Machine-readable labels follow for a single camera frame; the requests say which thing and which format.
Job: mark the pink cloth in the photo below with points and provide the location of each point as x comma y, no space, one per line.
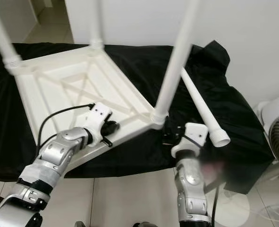
214,165

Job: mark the white plastic table leg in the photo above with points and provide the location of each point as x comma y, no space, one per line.
177,61
1,38
200,104
97,23

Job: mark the grey robot foot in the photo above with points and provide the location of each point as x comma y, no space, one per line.
80,224
142,224

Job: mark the grey left robot foot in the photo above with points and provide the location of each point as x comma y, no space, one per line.
80,224

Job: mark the black table cloth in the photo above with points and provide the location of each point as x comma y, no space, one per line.
243,118

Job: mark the grey right robot foot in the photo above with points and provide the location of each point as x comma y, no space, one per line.
142,224

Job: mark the white standing fan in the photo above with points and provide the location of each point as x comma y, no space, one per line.
276,127

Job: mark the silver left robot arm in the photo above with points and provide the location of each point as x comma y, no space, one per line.
59,153

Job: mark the white plastic table top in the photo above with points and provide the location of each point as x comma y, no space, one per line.
78,85

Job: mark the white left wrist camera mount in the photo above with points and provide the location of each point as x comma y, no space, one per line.
97,116

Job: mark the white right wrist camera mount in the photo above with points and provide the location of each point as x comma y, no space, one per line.
193,135

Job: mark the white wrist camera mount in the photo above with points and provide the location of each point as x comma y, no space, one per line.
97,116
193,135

